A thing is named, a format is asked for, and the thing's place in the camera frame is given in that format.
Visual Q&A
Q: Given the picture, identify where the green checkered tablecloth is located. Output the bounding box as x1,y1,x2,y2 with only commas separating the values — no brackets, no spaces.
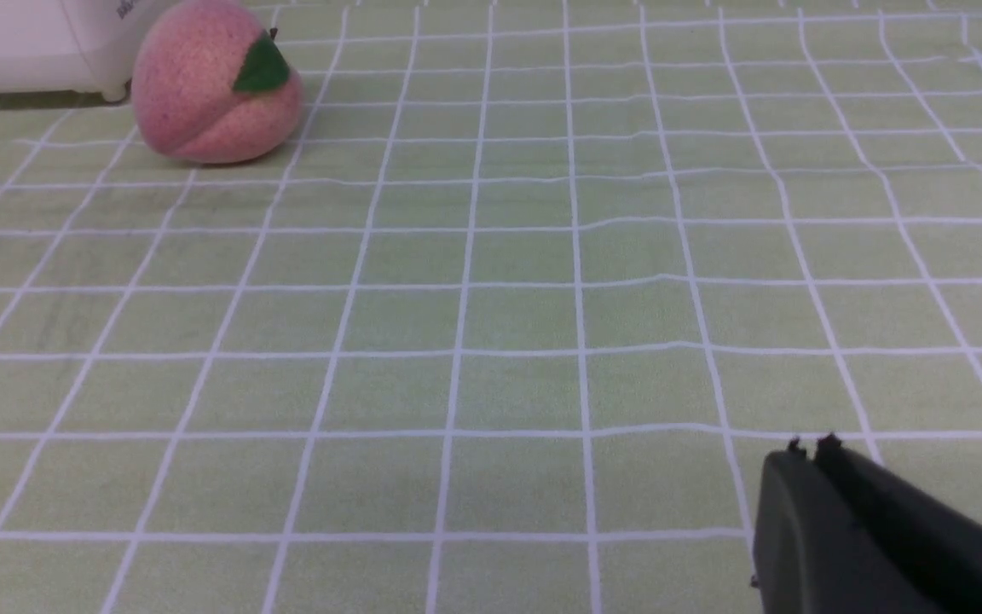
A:
0,1,982,613

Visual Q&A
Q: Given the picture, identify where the white two-slot toaster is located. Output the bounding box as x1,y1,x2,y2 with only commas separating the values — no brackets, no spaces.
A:
0,1,174,102

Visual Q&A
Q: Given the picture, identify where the pink toy peach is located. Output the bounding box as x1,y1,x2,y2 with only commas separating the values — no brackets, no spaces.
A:
131,1,303,165

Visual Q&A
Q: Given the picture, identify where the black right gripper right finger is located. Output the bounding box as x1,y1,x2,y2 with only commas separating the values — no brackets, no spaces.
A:
813,434,982,613

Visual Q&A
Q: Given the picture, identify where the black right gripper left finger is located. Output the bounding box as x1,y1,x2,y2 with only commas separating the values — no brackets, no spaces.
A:
752,439,940,613

